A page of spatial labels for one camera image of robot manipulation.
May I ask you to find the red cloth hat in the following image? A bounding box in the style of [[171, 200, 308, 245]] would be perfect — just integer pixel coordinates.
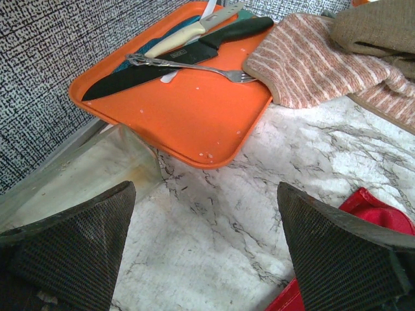
[[339, 187, 414, 236]]

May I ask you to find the orange plastic tray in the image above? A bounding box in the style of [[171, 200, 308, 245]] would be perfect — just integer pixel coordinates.
[[69, 1, 272, 169]]

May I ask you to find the white plastic utensil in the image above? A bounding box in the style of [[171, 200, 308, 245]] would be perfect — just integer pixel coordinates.
[[160, 0, 217, 84]]

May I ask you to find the silver ornate fork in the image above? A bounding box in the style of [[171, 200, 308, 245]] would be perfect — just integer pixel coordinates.
[[126, 53, 257, 84]]

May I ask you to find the clear plastic sheet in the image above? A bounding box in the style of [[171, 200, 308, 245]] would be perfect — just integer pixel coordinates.
[[1, 124, 161, 231]]

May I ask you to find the brown olive cloth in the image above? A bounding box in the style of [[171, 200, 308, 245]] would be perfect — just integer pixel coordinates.
[[331, 1, 414, 80]]

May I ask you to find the striped orange white towel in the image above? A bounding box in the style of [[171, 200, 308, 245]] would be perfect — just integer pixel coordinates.
[[243, 14, 414, 133]]

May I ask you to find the teal handle utensil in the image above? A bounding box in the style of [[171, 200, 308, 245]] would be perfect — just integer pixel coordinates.
[[112, 15, 202, 73]]

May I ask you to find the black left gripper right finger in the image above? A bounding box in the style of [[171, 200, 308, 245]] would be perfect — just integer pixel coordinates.
[[277, 182, 414, 310]]

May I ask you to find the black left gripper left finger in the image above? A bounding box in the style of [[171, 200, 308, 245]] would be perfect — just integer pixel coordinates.
[[1, 181, 136, 310]]

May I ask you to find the black blade kitchen knife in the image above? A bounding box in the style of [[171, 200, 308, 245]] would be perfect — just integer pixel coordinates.
[[82, 17, 274, 101]]

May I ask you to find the cream handle knife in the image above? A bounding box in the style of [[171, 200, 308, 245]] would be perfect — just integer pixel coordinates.
[[145, 2, 244, 58]]

